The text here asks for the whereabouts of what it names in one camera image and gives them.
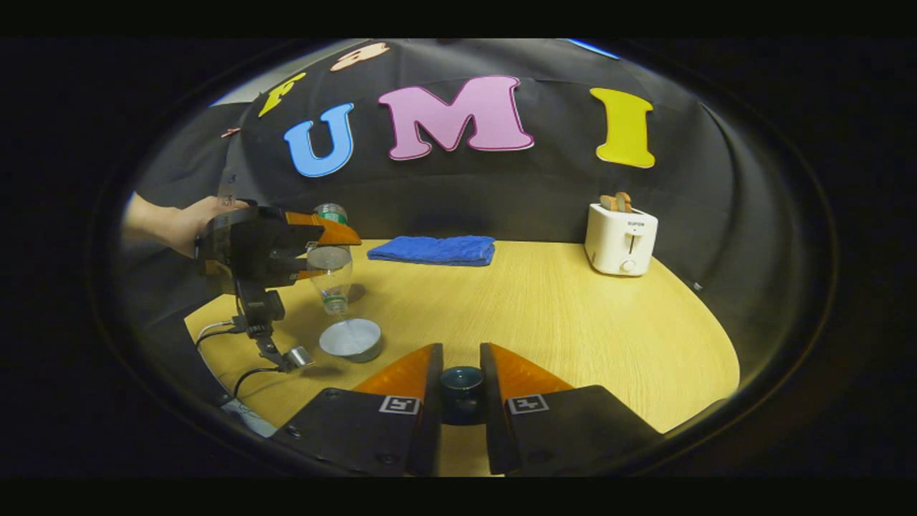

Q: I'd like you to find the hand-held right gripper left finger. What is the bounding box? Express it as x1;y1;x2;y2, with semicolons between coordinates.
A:
269;343;445;477

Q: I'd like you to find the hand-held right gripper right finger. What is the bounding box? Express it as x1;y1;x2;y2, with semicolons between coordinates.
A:
479;343;663;477

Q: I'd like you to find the clear plastic water bottle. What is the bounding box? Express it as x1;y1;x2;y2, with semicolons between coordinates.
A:
307;203;355;317

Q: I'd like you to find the dark blue teacup lid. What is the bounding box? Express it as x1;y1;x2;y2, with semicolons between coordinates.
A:
439;365;486;426

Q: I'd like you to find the folded blue towel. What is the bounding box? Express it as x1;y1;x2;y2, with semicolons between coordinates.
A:
367;235;496;267

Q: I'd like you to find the black backdrop cloth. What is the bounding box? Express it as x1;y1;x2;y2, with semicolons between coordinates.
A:
122;39;796;338

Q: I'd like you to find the white toaster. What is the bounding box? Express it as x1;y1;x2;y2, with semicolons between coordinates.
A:
584;203;659;277

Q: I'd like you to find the white cable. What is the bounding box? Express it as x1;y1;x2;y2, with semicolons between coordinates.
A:
195;320;248;348

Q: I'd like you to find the black cable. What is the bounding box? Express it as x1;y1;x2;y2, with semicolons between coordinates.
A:
231;365;286;400

